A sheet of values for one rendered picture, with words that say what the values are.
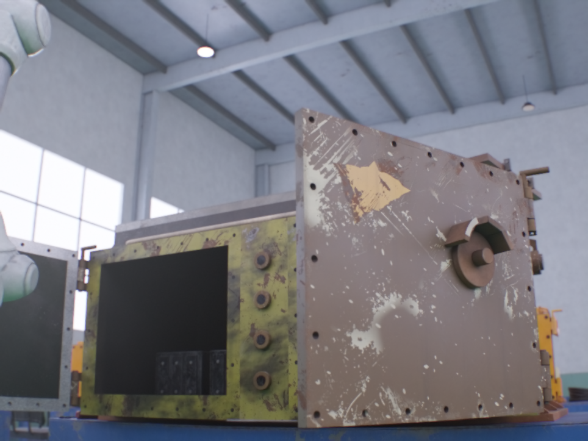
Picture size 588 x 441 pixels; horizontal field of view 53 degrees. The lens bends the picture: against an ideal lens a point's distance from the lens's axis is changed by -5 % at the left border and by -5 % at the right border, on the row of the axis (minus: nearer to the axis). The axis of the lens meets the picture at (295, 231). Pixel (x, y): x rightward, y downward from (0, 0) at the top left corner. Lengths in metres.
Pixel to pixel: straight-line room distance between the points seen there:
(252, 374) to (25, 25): 1.08
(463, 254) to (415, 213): 0.14
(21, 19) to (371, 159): 0.78
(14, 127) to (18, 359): 11.31
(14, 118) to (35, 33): 11.96
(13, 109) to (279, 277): 11.85
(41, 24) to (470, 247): 1.02
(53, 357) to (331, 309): 1.31
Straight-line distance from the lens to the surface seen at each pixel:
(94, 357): 2.20
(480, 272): 1.33
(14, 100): 13.46
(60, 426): 2.36
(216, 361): 2.11
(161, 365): 2.26
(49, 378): 2.18
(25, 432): 5.27
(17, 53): 1.40
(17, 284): 1.41
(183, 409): 1.93
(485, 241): 1.36
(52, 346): 2.19
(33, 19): 1.40
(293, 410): 1.72
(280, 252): 1.79
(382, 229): 1.17
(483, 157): 1.78
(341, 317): 1.07
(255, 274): 1.82
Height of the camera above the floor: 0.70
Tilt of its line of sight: 16 degrees up
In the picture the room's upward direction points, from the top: 1 degrees counter-clockwise
